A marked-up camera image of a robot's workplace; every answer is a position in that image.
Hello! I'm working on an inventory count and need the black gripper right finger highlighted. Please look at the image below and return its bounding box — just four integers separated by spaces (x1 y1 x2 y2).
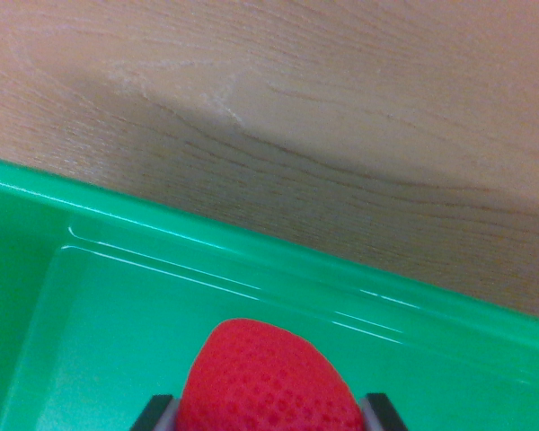
358 392 410 431

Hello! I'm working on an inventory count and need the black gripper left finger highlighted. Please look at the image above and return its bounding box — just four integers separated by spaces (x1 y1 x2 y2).
128 393 181 431

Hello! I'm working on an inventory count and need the red toy strawberry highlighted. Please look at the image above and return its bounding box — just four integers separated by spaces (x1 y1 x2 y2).
174 317 366 431

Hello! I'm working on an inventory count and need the green plastic tray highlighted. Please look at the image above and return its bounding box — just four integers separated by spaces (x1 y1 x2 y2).
0 154 539 431

